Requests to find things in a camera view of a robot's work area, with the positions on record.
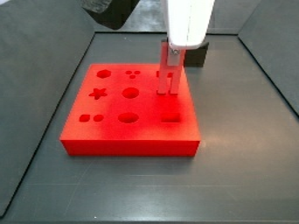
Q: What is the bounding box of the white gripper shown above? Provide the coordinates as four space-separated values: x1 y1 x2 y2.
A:
156 0 216 95

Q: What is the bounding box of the red double-square peg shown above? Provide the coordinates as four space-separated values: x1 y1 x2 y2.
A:
158 40 186 95

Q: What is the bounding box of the red shape-sorter block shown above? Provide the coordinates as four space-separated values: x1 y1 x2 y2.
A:
60 64 202 157

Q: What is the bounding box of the black curved holder block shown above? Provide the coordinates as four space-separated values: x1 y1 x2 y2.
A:
162 39 210 67

